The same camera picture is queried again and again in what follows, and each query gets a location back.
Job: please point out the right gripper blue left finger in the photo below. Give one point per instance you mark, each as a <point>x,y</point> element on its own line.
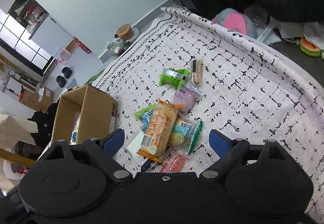
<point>113,142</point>

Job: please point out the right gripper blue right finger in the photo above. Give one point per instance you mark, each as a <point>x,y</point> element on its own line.
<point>220,144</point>

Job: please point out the white sesame snack pack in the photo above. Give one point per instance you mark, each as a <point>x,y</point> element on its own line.
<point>135,144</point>

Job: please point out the orange rice cracker pack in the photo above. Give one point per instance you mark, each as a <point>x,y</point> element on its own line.
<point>157,134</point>

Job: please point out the purple long snack pack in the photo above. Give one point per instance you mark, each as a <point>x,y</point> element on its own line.
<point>75,128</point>

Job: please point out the brown cardboard box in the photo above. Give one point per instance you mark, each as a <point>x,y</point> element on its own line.
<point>97,113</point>

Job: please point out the teal label cookie pack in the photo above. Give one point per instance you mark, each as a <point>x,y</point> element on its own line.
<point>185,135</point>

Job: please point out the blue green candy pack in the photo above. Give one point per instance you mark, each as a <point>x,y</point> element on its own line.
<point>145,115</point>

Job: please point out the pink snack pack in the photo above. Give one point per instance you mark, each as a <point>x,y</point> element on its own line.
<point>174,164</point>

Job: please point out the lilac round snack pack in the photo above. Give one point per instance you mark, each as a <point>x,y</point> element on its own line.
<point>186,98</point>

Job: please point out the white patterned bed blanket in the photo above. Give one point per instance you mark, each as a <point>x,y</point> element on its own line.
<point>249,90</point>

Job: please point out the small biscuit stick pack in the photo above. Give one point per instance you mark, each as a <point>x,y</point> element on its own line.
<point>196,72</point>

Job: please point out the light green snack pack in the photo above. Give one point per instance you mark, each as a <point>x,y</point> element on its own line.
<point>174,77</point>

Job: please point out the black slipper right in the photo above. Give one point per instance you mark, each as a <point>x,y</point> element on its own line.
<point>67,72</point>

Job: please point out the pink plastic bag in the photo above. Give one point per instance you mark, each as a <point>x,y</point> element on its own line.
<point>62,55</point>

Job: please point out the brown lidded jar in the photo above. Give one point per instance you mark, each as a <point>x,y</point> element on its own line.
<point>125,32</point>

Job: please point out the white kitchen cabinet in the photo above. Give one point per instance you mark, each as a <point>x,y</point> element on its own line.
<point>50,36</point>

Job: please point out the pink grey plush toy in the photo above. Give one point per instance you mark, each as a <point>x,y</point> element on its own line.
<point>235,21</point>

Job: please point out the burger shaped toy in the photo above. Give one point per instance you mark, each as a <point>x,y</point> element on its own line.
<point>309,48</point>

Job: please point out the black framed window door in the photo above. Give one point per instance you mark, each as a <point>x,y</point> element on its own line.
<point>16,38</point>

